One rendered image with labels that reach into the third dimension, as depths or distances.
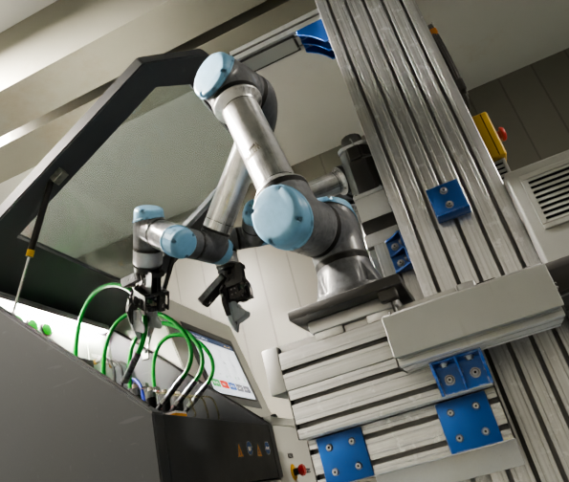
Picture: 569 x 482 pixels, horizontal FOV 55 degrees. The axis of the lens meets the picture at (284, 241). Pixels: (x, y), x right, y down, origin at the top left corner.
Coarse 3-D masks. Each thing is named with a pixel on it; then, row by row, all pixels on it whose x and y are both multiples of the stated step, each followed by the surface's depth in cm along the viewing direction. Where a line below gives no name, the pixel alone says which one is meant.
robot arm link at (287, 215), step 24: (216, 72) 122; (240, 72) 124; (216, 96) 122; (240, 96) 121; (264, 96) 131; (240, 120) 117; (264, 120) 118; (240, 144) 116; (264, 144) 113; (264, 168) 110; (288, 168) 111; (264, 192) 105; (288, 192) 101; (312, 192) 108; (264, 216) 104; (288, 216) 101; (312, 216) 102; (336, 216) 109; (264, 240) 104; (288, 240) 102; (312, 240) 105
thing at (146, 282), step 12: (144, 276) 141; (156, 276) 138; (132, 288) 142; (144, 288) 141; (156, 288) 139; (132, 300) 142; (144, 300) 137; (156, 300) 141; (168, 300) 142; (144, 312) 138
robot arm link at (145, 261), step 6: (138, 252) 136; (156, 252) 144; (162, 252) 139; (138, 258) 137; (144, 258) 136; (150, 258) 137; (156, 258) 138; (162, 258) 140; (138, 264) 137; (144, 264) 137; (150, 264) 137; (156, 264) 138
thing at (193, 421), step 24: (168, 432) 117; (192, 432) 127; (216, 432) 138; (240, 432) 151; (264, 432) 167; (168, 456) 114; (192, 456) 123; (216, 456) 134; (264, 456) 161; (192, 480) 120; (216, 480) 129; (240, 480) 141; (264, 480) 159
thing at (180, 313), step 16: (176, 304) 223; (128, 320) 208; (176, 320) 213; (192, 320) 229; (208, 320) 247; (128, 336) 206; (160, 336) 201; (224, 336) 254; (160, 352) 199; (176, 352) 197; (240, 352) 261; (192, 368) 200; (256, 384) 254; (288, 432) 187; (288, 448) 182; (304, 448) 198; (288, 464) 177; (304, 464) 191; (288, 480) 172; (304, 480) 186
